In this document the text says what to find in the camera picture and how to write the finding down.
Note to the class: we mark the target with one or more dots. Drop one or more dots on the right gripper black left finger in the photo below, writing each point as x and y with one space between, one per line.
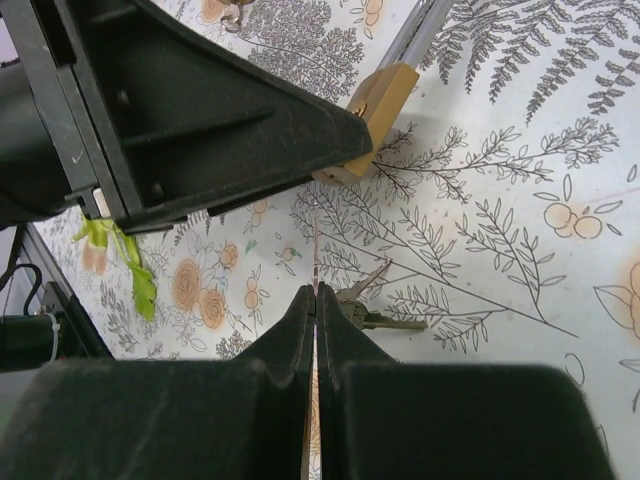
245 418

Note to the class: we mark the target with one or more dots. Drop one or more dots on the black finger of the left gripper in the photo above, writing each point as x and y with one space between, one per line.
179 124

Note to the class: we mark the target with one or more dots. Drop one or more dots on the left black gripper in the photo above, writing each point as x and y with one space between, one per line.
51 155

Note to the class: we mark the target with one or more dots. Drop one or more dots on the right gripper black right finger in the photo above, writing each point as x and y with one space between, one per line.
383 419

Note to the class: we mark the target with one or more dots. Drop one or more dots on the small brass padlock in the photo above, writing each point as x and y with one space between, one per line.
232 14

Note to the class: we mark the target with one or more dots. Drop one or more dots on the silver key bunch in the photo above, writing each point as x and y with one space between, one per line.
361 316

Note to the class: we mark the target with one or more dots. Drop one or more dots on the large brass padlock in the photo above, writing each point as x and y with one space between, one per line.
381 96

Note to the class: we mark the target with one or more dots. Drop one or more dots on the green celery stalks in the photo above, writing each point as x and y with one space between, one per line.
98 236

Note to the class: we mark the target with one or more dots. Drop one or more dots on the floral table mat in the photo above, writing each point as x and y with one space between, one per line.
506 196

